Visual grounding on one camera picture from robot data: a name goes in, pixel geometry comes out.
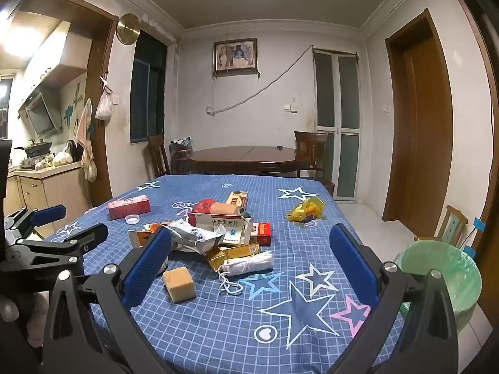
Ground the range hood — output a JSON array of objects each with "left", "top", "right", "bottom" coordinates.
[{"left": 18, "top": 88, "right": 63, "bottom": 139}]

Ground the hanging pink towel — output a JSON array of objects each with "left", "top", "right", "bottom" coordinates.
[{"left": 76, "top": 98, "right": 94, "bottom": 152}]

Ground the dark window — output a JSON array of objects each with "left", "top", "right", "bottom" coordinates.
[{"left": 130, "top": 29, "right": 168, "bottom": 143}]

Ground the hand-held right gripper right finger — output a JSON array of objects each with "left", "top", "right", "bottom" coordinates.
[{"left": 328, "top": 223, "right": 458, "bottom": 374}]

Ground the white medicine box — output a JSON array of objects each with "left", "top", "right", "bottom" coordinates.
[{"left": 188, "top": 212, "right": 254, "bottom": 246}]

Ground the framed picture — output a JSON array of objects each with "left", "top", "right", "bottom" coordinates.
[{"left": 212, "top": 38, "right": 259, "bottom": 76}]

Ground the gold box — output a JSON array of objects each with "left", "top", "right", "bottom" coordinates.
[{"left": 206, "top": 242, "right": 260, "bottom": 270}]

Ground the red tissue pack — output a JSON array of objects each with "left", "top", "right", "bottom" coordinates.
[{"left": 107, "top": 197, "right": 151, "bottom": 221}]

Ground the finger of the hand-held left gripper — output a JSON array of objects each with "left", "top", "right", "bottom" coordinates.
[
  {"left": 0, "top": 223, "right": 109, "bottom": 282},
  {"left": 5, "top": 204, "right": 67, "bottom": 243}
]

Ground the frosted glass door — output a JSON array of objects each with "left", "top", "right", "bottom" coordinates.
[{"left": 313, "top": 49, "right": 361, "bottom": 202}]

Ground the kitchen wall cabinet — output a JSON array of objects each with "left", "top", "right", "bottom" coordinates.
[{"left": 23, "top": 19, "right": 94, "bottom": 86}]

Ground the small wooden chair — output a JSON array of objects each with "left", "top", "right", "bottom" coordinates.
[{"left": 414, "top": 205, "right": 468, "bottom": 248}]

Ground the kitchen window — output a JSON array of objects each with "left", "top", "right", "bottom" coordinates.
[{"left": 0, "top": 74, "right": 14, "bottom": 139}]

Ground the red cigarette box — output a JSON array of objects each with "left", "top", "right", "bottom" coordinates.
[{"left": 251, "top": 222, "right": 271, "bottom": 247}]

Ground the yellow plastic bag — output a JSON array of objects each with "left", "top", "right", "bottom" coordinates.
[{"left": 286, "top": 197, "right": 325, "bottom": 224}]

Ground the trash bin with green liner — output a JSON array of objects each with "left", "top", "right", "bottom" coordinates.
[{"left": 394, "top": 240, "right": 482, "bottom": 332}]

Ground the black wok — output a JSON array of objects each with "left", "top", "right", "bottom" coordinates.
[{"left": 14, "top": 141, "right": 52, "bottom": 156}]

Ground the white folded umbrella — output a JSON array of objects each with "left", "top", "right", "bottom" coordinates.
[{"left": 217, "top": 250, "right": 274, "bottom": 295}]

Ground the dark wooden dining table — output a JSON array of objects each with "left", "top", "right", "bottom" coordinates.
[{"left": 187, "top": 146, "right": 310, "bottom": 176}]

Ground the brown wooden door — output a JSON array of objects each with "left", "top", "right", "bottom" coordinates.
[{"left": 385, "top": 9, "right": 453, "bottom": 230}]

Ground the orange and white carton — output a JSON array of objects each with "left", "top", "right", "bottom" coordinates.
[{"left": 128, "top": 222, "right": 172, "bottom": 249}]

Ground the gold wall clock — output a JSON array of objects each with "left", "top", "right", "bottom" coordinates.
[{"left": 116, "top": 13, "right": 140, "bottom": 45}]

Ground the white and silver foil bag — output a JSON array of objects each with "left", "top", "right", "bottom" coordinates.
[{"left": 162, "top": 219, "right": 227, "bottom": 254}]

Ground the long beige box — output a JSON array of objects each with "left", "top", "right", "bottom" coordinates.
[{"left": 227, "top": 191, "right": 249, "bottom": 209}]

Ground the hanging white plastic bag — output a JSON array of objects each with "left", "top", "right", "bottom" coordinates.
[{"left": 95, "top": 86, "right": 114, "bottom": 121}]

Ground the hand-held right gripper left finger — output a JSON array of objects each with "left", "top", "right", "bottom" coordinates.
[{"left": 43, "top": 226, "right": 174, "bottom": 374}]

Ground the kitchen base cabinet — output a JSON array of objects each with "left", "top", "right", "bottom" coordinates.
[{"left": 4, "top": 161, "right": 92, "bottom": 227}]

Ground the dark bag with packets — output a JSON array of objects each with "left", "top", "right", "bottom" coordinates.
[{"left": 169, "top": 137, "right": 194, "bottom": 174}]

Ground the wall cable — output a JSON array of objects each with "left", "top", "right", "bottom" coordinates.
[{"left": 206, "top": 45, "right": 314, "bottom": 115}]

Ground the dark wooden chair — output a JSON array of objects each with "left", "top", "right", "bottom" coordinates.
[{"left": 147, "top": 134, "right": 171, "bottom": 179}]

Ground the hanging net bag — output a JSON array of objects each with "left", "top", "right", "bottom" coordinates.
[{"left": 82, "top": 152, "right": 97, "bottom": 182}]

